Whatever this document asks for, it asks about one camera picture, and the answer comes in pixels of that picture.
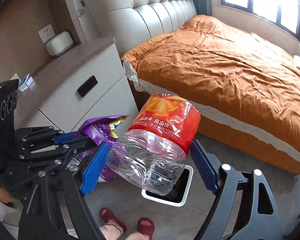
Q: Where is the white tissue box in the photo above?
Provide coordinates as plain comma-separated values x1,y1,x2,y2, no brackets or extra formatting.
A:
46,31,74,57

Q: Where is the red slipper right foot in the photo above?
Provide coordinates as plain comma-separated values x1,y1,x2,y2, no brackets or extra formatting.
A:
137,218,155,240

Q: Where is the bed with orange cover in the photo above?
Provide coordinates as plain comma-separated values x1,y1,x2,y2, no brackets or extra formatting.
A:
121,15,300,175

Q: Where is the red slipper foot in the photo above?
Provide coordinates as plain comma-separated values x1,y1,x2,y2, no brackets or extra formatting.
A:
100,207,127,234
137,218,155,240

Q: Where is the clear plastic wrapper on nightstand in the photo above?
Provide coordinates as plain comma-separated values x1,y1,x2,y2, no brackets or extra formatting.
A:
11,73,34,92

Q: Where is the clear bottle red label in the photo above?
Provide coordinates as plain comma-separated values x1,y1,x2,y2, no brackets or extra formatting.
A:
106,94,200,196

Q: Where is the cream padded headboard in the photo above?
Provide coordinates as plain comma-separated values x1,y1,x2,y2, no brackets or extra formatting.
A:
83,0,197,56

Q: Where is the white wall socket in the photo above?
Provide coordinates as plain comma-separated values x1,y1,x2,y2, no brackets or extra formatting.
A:
38,24,56,43

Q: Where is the white square trash bin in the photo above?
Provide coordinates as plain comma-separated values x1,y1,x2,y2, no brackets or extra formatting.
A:
141,165,194,207

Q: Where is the red slipper left foot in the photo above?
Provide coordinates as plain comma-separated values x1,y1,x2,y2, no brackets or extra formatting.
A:
100,207,127,234

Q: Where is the white nightstand with drawers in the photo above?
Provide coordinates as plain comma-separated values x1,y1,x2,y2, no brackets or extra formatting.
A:
14,38,138,135

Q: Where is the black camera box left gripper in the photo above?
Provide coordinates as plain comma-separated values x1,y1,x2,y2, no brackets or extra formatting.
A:
0,79,19,173

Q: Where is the purple snack bag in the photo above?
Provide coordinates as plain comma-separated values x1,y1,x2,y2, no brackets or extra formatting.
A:
72,114,128,183

